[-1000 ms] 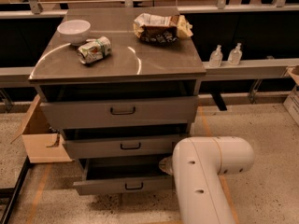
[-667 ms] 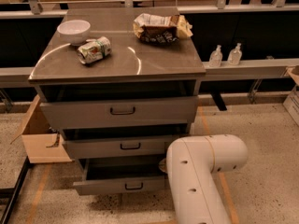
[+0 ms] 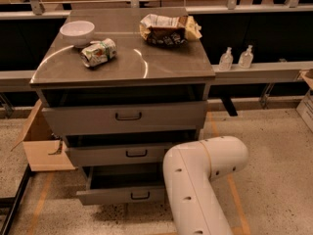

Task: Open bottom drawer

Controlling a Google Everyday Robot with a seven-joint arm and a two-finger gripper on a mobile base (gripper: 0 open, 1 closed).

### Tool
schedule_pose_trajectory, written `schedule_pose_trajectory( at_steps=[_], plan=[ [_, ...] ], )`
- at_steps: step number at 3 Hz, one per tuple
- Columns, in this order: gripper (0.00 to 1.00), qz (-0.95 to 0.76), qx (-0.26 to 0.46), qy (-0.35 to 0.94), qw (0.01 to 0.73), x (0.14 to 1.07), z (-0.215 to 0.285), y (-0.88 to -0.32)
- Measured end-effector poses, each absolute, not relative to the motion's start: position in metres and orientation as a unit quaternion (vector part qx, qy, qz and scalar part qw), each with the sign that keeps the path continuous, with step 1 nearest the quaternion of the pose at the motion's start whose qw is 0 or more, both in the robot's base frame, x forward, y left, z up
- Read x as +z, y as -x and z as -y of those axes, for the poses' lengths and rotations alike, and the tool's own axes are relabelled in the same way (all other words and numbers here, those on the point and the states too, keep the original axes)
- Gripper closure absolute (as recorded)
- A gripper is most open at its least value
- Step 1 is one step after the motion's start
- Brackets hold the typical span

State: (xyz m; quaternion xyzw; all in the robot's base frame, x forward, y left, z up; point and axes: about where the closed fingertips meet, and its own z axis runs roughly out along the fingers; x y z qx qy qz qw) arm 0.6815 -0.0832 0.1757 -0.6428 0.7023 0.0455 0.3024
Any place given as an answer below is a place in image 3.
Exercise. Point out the left clear sanitizer bottle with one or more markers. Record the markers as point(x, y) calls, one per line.
point(226, 60)

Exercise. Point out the open cardboard box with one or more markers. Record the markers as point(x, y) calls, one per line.
point(44, 150)

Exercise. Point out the white bowl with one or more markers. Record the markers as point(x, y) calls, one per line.
point(78, 33)

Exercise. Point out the right clear sanitizer bottle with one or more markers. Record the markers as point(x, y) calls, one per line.
point(246, 58)

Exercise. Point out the grey drawer cabinet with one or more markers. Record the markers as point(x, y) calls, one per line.
point(139, 74)

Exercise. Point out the grey middle drawer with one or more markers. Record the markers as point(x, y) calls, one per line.
point(118, 154)

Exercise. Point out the grey top drawer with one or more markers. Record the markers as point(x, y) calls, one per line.
point(126, 118)

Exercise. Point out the white box at right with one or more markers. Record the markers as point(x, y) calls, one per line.
point(305, 107)

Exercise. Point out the clear sanitizer bottle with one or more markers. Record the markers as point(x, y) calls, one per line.
point(226, 60)
point(246, 58)

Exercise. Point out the open chip bag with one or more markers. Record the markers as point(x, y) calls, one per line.
point(169, 32)

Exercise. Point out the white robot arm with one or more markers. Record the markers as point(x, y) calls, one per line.
point(188, 169)

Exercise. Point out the grey drawer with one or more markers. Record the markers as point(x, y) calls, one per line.
point(126, 118)
point(122, 183)
point(118, 154)

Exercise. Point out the black floor frame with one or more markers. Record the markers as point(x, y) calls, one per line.
point(12, 203)

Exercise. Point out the grey bottom drawer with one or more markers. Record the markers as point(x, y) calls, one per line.
point(122, 183)

